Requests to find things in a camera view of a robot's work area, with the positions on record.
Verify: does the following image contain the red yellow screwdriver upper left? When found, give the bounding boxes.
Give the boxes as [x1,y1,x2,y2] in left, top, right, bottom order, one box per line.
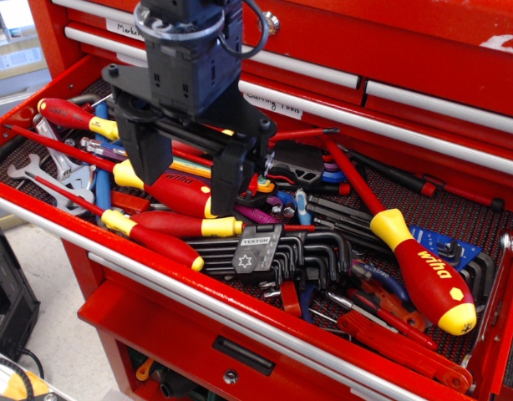
[38,98,119,140]

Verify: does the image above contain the orange red cutter pliers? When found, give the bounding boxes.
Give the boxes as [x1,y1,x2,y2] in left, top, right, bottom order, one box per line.
[349,272,427,332]

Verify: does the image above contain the red folding tool handle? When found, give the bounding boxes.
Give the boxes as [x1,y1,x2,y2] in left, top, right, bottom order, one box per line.
[338,311,474,393]

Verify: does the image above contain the black Tekton torx key set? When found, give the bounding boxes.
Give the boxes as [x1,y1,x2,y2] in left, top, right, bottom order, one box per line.
[188,224,353,286]

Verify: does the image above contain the lower red drawer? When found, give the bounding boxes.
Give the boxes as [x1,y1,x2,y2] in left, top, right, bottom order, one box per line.
[79,277,412,400]

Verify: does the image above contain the white drawer label markers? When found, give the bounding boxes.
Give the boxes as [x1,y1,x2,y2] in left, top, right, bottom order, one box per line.
[105,18,145,42]

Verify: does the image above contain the white drawer label cutting tools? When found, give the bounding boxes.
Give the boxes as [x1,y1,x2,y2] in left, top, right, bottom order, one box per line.
[243,93,303,120]

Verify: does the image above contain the silver chest lock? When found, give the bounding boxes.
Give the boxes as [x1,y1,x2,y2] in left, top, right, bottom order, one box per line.
[258,11,281,36]

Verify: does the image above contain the blue handled tool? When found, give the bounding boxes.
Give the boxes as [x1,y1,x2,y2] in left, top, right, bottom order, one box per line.
[93,102,114,212]

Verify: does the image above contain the silver open-end wrench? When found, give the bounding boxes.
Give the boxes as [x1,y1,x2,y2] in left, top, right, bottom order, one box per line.
[7,154,94,216]

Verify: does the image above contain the large red yellow Wiha screwdriver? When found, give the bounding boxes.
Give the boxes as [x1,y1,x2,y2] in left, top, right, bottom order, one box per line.
[323,136,477,336]

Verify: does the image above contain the red yellow Wiha screwdriver centre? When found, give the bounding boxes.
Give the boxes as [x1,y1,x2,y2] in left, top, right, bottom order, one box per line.
[3,124,216,218]

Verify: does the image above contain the blue holder hex key set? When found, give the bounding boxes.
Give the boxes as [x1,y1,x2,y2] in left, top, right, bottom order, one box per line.
[409,226,495,312]

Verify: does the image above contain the red yellow screwdriver short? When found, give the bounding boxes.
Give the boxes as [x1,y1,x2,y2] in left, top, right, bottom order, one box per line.
[129,210,316,239]

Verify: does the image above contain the black plastic tool holder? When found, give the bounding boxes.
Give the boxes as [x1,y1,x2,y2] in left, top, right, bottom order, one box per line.
[267,140,324,187]

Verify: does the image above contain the red yellow screwdriver back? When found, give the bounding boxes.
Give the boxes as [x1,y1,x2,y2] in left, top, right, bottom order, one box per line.
[172,127,340,155]

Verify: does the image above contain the blue handled pliers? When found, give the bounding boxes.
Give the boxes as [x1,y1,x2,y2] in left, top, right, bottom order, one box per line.
[299,257,413,323]

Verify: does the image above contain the small red slim screwdriver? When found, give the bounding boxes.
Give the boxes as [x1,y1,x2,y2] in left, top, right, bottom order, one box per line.
[347,289,439,351]

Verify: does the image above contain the black long hex keys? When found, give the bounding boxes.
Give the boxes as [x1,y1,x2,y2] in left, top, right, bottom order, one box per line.
[307,195,391,255]

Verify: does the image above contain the open red drawer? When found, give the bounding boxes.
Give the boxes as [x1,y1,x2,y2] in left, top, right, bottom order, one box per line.
[0,71,513,400]

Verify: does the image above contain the red tool chest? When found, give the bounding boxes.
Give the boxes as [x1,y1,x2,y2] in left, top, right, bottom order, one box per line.
[26,0,513,401]

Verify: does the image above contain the black box on floor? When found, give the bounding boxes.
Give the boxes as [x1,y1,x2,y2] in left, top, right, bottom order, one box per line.
[0,227,40,361]

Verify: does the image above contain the red yellow screwdriver front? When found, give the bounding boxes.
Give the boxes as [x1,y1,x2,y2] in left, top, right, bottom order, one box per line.
[24,170,205,272]

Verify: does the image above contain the silver adjustable wrench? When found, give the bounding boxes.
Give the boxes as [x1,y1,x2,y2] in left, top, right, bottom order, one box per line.
[33,114,94,190]

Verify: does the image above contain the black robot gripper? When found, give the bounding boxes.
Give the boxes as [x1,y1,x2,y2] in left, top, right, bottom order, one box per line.
[102,1,276,216]

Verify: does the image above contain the black red thin screwdriver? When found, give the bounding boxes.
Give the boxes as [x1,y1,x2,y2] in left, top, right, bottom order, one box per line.
[348,150,505,211]

